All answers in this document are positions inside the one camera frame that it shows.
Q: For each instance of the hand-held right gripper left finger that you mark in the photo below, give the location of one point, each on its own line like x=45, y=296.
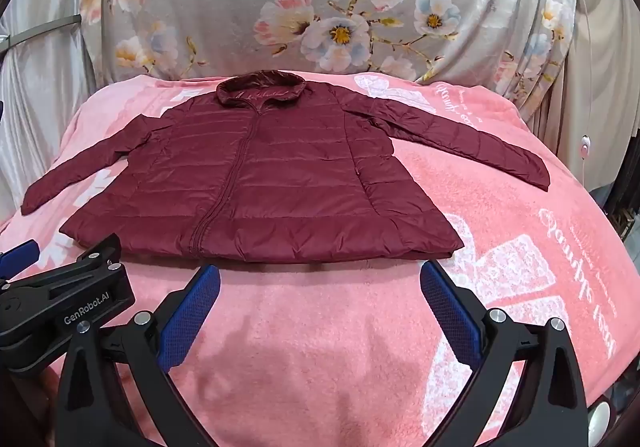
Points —
x=190, y=312

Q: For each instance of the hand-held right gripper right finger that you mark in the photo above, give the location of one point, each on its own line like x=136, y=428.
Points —
x=450, y=312

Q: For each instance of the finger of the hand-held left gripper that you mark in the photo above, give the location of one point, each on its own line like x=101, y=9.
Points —
x=17, y=259
x=97, y=252

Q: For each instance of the maroon puffer jacket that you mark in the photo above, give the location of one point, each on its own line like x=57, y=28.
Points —
x=280, y=187

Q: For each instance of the pink printed blanket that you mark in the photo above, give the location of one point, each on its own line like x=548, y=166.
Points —
x=330, y=327

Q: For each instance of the white round object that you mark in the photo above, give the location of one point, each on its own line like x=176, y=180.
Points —
x=600, y=419

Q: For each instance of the dark furniture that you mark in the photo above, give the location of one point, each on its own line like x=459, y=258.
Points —
x=622, y=217

